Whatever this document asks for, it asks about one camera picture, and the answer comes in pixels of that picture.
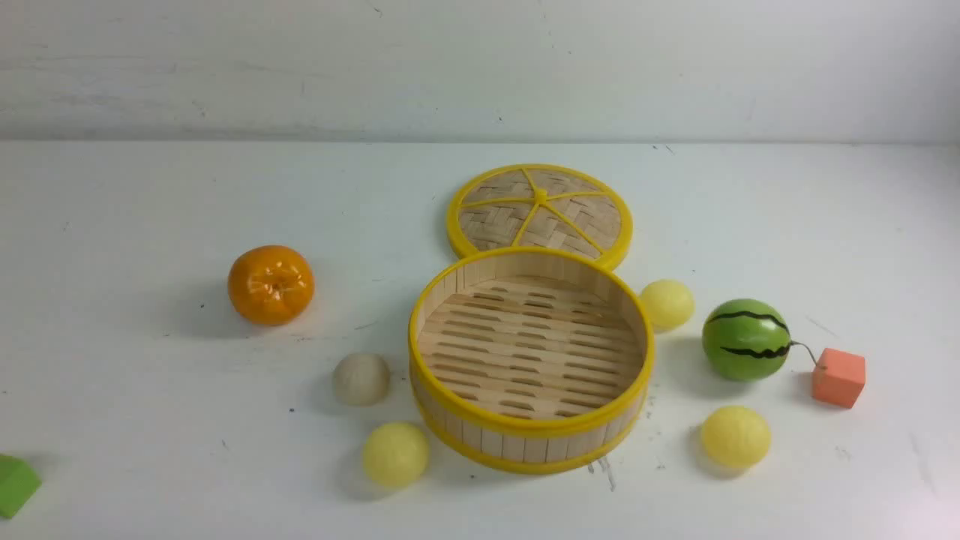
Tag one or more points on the green foam block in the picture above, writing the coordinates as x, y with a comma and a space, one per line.
18, 483

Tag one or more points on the woven bamboo steamer lid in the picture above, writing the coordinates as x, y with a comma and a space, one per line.
540, 205

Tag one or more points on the green toy watermelon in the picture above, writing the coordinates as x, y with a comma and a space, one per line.
746, 340

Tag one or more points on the orange toy mandarin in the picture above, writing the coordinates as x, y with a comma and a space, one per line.
270, 285

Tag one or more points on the white steamed bun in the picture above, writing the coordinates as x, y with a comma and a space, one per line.
361, 379

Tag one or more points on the orange foam cube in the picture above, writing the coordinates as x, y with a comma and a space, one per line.
838, 378

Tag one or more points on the yellow bun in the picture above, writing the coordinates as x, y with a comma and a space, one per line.
395, 455
669, 304
735, 437

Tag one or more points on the bamboo steamer tray yellow rim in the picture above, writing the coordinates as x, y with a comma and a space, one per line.
530, 360

